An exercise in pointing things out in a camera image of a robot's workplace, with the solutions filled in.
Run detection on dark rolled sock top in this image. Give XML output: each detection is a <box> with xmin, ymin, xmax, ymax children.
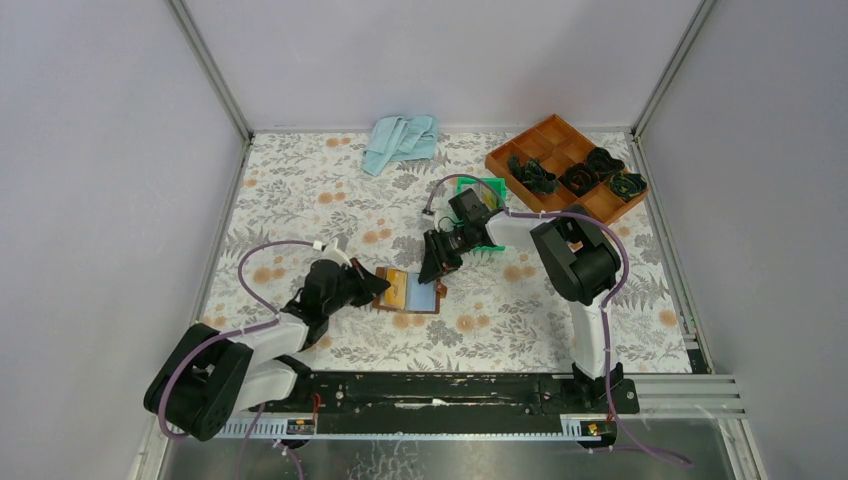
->
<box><xmin>585</xmin><ymin>147</ymin><xmax>625</xmax><ymax>182</ymax></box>

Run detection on floral table mat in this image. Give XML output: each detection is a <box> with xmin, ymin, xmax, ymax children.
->
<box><xmin>199</xmin><ymin>133</ymin><xmax>691</xmax><ymax>373</ymax></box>

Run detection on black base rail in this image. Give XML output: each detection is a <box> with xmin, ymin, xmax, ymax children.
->
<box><xmin>265</xmin><ymin>371</ymin><xmax>640</xmax><ymax>437</ymax></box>

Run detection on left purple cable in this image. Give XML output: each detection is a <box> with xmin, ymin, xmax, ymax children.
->
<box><xmin>157</xmin><ymin>239</ymin><xmax>329</xmax><ymax>440</ymax></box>

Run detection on dark rolled sock middle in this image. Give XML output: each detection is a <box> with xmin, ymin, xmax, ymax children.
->
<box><xmin>559</xmin><ymin>163</ymin><xmax>600</xmax><ymax>197</ymax></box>

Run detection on orange compartment tray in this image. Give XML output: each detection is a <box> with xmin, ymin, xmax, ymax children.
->
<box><xmin>485</xmin><ymin>114</ymin><xmax>649</xmax><ymax>224</ymax></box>

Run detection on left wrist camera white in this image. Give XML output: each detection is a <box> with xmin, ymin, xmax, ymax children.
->
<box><xmin>321</xmin><ymin>238</ymin><xmax>353</xmax><ymax>267</ymax></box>

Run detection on dark rolled sock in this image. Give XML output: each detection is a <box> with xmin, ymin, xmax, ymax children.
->
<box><xmin>559</xmin><ymin>163</ymin><xmax>600</xmax><ymax>197</ymax></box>
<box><xmin>606</xmin><ymin>171</ymin><xmax>648</xmax><ymax>202</ymax></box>
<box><xmin>585</xmin><ymin>147</ymin><xmax>625</xmax><ymax>182</ymax></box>
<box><xmin>507</xmin><ymin>155</ymin><xmax>559</xmax><ymax>195</ymax></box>

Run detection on brown leather card holder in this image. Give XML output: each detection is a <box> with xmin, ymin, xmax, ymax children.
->
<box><xmin>371</xmin><ymin>267</ymin><xmax>448</xmax><ymax>315</ymax></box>

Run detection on dark rolled sock right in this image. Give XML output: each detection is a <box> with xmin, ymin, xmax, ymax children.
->
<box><xmin>606</xmin><ymin>171</ymin><xmax>648</xmax><ymax>202</ymax></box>

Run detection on orange gold credit card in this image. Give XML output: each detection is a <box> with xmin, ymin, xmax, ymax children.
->
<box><xmin>383</xmin><ymin>268</ymin><xmax>408</xmax><ymax>310</ymax></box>

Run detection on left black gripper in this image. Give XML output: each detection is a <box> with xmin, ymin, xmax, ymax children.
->
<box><xmin>323</xmin><ymin>258</ymin><xmax>390</xmax><ymax>318</ymax></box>

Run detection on green plastic basket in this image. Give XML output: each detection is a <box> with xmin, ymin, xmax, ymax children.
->
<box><xmin>449</xmin><ymin>177</ymin><xmax>505</xmax><ymax>254</ymax></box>

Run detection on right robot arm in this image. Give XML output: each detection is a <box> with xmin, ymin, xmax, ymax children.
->
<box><xmin>419</xmin><ymin>190</ymin><xmax>623</xmax><ymax>412</ymax></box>

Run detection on light blue cloth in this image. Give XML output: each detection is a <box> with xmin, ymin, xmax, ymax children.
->
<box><xmin>362</xmin><ymin>115</ymin><xmax>440</xmax><ymax>176</ymax></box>

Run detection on dark rolled sock left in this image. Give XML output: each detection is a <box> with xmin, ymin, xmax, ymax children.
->
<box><xmin>507</xmin><ymin>155</ymin><xmax>559</xmax><ymax>195</ymax></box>

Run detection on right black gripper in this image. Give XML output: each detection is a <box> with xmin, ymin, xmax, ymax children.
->
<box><xmin>419</xmin><ymin>223</ymin><xmax>476</xmax><ymax>284</ymax></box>

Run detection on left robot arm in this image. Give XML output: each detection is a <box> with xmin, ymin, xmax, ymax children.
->
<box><xmin>143</xmin><ymin>259</ymin><xmax>391</xmax><ymax>441</ymax></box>

